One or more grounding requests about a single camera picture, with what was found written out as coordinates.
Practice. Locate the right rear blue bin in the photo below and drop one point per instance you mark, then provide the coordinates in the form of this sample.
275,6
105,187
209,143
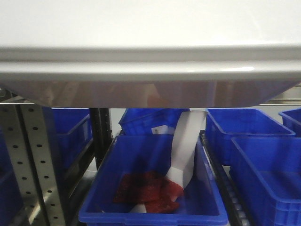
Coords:
223,124

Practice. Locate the front blue plastic bin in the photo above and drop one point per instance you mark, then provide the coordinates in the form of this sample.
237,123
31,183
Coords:
201,204

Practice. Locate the right front blue bin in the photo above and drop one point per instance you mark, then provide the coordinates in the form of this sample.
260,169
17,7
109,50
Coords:
267,174

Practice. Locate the tilted rear blue bin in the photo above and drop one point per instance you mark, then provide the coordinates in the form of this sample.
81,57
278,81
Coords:
150,121

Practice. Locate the perforated steel shelf upright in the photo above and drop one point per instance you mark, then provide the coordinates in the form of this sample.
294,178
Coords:
30,137

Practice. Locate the black shelf post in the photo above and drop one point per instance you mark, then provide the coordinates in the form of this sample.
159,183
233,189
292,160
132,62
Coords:
101,133

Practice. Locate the far right blue bin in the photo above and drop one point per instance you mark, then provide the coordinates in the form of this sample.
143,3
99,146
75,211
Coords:
292,120

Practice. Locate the stainless steel shelf beam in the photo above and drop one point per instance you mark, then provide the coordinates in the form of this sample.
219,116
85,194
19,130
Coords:
291,97

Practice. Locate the red mesh bag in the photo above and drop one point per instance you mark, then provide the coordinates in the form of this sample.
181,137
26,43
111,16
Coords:
156,192

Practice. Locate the white lidded storage bin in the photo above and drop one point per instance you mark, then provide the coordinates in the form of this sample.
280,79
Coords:
149,53

